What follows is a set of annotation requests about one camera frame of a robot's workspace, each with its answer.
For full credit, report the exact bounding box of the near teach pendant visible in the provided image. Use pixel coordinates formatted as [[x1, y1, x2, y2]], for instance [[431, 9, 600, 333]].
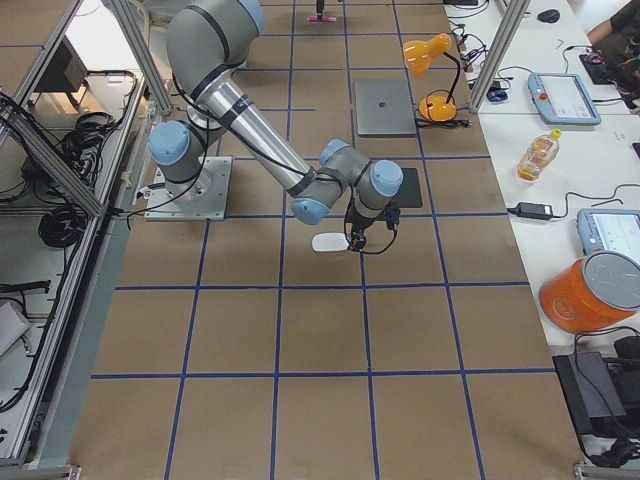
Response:
[[576, 208, 639, 263]]

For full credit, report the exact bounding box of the orange desk lamp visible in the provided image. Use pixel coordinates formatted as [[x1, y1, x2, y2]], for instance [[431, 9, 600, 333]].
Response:
[[402, 33, 461, 125]]

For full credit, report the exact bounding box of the black computer mouse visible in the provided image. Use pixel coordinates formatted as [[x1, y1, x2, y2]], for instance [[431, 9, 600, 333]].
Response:
[[537, 9, 560, 24]]

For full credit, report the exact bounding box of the white computer mouse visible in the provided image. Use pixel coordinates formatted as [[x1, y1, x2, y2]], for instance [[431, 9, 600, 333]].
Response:
[[311, 232, 349, 253]]

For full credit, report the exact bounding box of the black power adapter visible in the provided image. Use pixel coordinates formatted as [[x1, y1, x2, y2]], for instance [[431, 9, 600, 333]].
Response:
[[508, 202, 554, 220]]

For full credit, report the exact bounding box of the silver closed laptop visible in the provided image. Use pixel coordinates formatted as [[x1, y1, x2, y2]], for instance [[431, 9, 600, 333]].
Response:
[[354, 79, 416, 138]]

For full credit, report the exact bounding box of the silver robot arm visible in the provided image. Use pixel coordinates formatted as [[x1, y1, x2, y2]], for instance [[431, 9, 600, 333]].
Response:
[[149, 1, 403, 252]]

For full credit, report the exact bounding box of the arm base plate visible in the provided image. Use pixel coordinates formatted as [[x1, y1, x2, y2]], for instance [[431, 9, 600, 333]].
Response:
[[143, 156, 233, 222]]

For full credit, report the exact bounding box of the yellow drink bottle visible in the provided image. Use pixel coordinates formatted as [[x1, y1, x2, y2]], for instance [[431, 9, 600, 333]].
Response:
[[516, 129, 563, 181]]

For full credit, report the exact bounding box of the far teach pendant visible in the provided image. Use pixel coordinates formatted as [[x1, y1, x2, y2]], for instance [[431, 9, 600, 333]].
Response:
[[527, 73, 601, 126]]

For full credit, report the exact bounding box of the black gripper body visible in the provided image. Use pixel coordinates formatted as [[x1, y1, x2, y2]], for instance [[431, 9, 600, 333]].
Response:
[[345, 212, 373, 240]]

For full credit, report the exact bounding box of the orange bucket grey lid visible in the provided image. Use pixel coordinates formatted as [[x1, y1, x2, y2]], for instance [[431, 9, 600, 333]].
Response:
[[539, 250, 639, 333]]

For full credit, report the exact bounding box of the pink marker pen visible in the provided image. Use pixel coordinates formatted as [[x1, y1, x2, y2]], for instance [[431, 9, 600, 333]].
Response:
[[306, 15, 337, 23]]

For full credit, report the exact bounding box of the teach pendant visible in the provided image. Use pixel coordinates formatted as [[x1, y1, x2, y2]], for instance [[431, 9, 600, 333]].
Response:
[[527, 73, 601, 126], [576, 208, 639, 263]]

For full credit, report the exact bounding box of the aluminium frame post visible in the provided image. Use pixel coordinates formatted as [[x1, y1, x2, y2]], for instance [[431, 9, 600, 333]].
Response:
[[468, 0, 530, 114]]

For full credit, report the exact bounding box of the black mousepad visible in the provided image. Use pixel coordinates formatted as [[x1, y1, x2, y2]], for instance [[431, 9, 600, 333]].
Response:
[[392, 167, 423, 209]]

